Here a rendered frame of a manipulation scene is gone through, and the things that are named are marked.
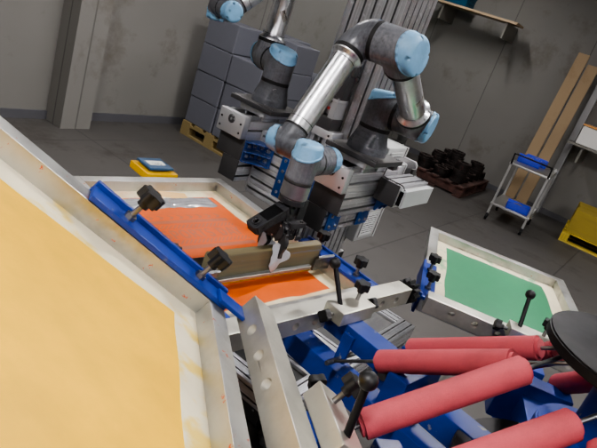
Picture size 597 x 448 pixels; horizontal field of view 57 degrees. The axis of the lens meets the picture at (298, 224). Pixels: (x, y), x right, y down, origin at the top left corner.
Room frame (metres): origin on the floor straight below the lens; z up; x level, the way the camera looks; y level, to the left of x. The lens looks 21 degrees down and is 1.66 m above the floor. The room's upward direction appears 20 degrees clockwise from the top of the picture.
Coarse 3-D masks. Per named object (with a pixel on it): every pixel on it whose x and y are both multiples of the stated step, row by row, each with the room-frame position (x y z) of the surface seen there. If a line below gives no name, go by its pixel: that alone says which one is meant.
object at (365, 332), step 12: (324, 324) 1.18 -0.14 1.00; (336, 324) 1.16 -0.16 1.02; (348, 324) 1.14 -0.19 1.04; (360, 324) 1.16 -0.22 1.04; (336, 336) 1.15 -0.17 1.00; (360, 336) 1.11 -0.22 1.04; (372, 336) 1.13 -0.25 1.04; (360, 348) 1.11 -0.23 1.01; (372, 348) 1.09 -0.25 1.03; (384, 348) 1.09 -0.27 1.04; (396, 348) 1.11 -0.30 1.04
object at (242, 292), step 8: (168, 208) 1.62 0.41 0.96; (208, 248) 1.45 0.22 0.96; (192, 256) 1.37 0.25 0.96; (200, 256) 1.38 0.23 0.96; (248, 280) 1.35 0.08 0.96; (256, 280) 1.36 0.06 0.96; (232, 288) 1.27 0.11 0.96; (240, 288) 1.29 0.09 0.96; (248, 288) 1.30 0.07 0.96; (256, 288) 1.32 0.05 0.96; (264, 288) 1.33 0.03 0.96; (232, 296) 1.24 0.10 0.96; (240, 296) 1.25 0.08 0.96; (248, 296) 1.26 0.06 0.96; (264, 296) 1.29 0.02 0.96; (272, 296) 1.31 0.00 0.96; (240, 304) 1.21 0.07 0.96
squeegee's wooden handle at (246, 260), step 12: (312, 240) 1.52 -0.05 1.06; (228, 252) 1.25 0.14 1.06; (240, 252) 1.27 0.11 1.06; (252, 252) 1.30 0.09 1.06; (264, 252) 1.34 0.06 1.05; (300, 252) 1.45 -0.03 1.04; (312, 252) 1.49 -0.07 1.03; (204, 264) 1.21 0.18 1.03; (240, 264) 1.28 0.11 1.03; (252, 264) 1.31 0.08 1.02; (264, 264) 1.35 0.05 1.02; (288, 264) 1.42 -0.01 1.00; (300, 264) 1.47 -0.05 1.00
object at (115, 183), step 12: (84, 180) 1.53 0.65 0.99; (96, 180) 1.56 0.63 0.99; (108, 180) 1.59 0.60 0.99; (120, 180) 1.62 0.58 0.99; (132, 180) 1.66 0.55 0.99; (144, 180) 1.69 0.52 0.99; (156, 180) 1.73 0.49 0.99; (168, 180) 1.76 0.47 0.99; (180, 180) 1.80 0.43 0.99; (192, 180) 1.84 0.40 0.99; (204, 180) 1.89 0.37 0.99; (216, 180) 1.93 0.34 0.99; (228, 192) 1.88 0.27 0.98; (240, 204) 1.83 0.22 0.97; (252, 204) 1.82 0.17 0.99; (252, 216) 1.78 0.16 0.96; (348, 288) 1.44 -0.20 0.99; (300, 300) 1.27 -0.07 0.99
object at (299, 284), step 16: (176, 208) 1.65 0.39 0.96; (192, 208) 1.69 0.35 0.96; (208, 208) 1.74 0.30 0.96; (224, 208) 1.79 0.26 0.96; (240, 224) 1.70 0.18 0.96; (256, 240) 1.62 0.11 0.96; (304, 272) 1.51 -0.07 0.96; (272, 288) 1.35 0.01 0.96; (288, 288) 1.38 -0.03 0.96; (304, 288) 1.41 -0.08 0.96; (320, 288) 1.45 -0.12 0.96
